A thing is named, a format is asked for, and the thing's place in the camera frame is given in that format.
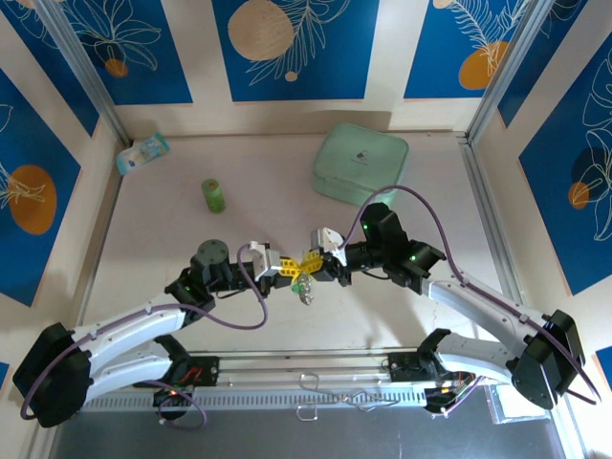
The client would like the round metal key plate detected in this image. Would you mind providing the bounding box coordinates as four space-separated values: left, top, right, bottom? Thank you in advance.
291 279 317 307

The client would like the green cylindrical container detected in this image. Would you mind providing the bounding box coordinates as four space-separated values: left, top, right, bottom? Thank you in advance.
200 178 227 214

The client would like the mint green zip case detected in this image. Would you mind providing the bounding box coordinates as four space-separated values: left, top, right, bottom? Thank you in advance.
312 122 411 208

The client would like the light blue wipes packet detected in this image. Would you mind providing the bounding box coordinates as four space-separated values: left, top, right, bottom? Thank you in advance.
116 132 171 177

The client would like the blue poster large orange circle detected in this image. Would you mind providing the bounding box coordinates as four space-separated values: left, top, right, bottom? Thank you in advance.
0 69 83 308

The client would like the clear plastic bag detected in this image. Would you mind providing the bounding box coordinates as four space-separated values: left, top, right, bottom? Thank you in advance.
485 382 551 426

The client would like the blue poster dark circle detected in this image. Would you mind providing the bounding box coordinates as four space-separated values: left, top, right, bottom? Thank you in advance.
518 47 612 297

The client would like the blue poster beige circle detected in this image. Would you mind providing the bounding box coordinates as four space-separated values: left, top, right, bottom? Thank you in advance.
212 0 381 103

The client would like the blue poster feather and orange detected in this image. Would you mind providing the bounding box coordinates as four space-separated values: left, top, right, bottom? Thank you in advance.
404 0 542 100

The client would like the blue poster small orange circle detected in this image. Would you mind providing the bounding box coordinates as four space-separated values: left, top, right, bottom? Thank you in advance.
61 0 194 106

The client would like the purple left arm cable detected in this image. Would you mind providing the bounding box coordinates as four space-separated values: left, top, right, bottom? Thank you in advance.
18 243 269 422

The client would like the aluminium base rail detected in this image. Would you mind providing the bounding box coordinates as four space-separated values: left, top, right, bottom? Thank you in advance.
186 350 479 383

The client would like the bent metal wire hanger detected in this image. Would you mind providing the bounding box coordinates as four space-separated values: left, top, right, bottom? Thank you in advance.
295 371 401 423

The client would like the aluminium right side rail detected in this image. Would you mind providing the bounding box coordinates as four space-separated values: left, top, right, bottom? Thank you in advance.
458 135 592 459

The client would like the slotted grey cable duct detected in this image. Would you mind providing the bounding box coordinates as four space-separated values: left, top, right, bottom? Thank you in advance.
80 384 479 413

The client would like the aluminium left side rail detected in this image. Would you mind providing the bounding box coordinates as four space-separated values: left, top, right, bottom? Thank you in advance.
28 138 128 459

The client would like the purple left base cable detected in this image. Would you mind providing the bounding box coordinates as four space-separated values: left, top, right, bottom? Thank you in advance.
156 380 210 431

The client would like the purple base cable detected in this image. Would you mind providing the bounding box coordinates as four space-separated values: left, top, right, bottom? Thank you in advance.
156 380 210 431
429 375 487 418

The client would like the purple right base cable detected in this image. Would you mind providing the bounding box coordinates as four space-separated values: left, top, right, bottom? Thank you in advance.
429 375 487 418

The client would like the aluminium right frame post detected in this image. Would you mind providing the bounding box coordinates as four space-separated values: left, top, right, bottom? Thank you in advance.
466 0 565 144

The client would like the aluminium frame post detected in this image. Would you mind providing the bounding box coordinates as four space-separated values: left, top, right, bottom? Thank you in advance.
33 0 133 147
466 0 565 144

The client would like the aluminium left frame post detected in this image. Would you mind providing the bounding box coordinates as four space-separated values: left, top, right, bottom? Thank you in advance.
33 0 133 147

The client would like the blue floral wall poster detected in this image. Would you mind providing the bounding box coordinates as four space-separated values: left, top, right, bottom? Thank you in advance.
496 0 612 129
0 4 100 139

